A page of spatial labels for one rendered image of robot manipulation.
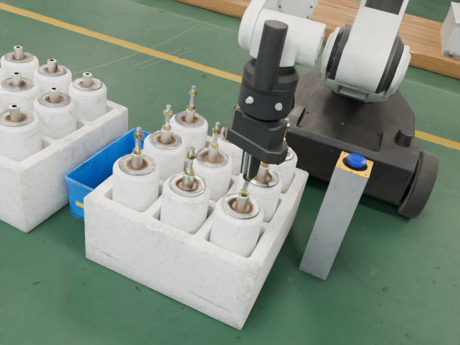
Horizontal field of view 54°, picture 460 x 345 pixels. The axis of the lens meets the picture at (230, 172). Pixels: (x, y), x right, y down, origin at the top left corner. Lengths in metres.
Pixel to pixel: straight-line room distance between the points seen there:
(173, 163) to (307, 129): 0.47
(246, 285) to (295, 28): 0.48
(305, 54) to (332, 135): 0.68
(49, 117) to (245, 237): 0.56
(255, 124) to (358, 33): 0.49
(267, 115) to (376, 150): 0.66
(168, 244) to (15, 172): 0.37
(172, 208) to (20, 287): 0.37
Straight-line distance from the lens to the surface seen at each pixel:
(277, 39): 0.64
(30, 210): 1.14
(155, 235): 0.91
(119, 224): 0.96
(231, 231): 0.85
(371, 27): 1.16
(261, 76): 0.66
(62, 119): 1.15
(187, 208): 0.88
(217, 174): 0.96
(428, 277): 1.30
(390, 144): 1.34
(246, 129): 0.76
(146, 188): 0.93
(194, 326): 0.99
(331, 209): 1.01
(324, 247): 1.08
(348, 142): 1.32
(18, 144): 1.09
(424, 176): 1.34
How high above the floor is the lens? 0.80
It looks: 35 degrees down
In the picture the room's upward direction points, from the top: 11 degrees clockwise
